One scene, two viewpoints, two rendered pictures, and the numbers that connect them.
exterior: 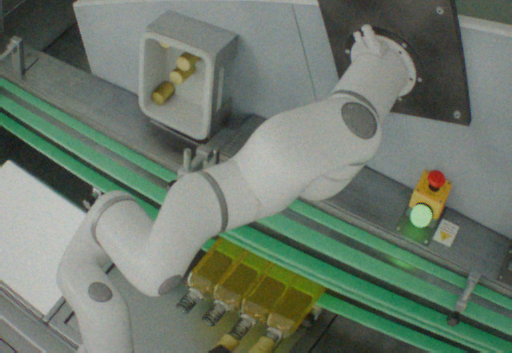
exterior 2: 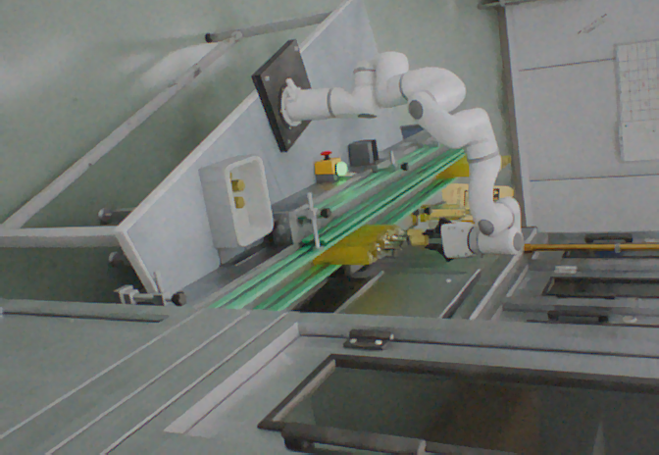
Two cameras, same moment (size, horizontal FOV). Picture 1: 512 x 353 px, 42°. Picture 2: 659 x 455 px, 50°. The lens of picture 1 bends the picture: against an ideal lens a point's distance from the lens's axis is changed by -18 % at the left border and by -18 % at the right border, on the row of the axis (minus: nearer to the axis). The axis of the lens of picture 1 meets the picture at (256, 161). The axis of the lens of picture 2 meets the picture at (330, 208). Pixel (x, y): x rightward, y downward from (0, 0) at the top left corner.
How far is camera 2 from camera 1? 2.30 m
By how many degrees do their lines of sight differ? 78
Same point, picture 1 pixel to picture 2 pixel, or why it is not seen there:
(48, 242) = not seen: hidden behind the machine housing
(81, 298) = (476, 111)
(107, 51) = (170, 256)
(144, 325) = (397, 305)
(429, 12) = (293, 54)
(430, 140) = (308, 143)
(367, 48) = (293, 93)
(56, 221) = not seen: hidden behind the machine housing
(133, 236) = (441, 82)
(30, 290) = not seen: hidden behind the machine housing
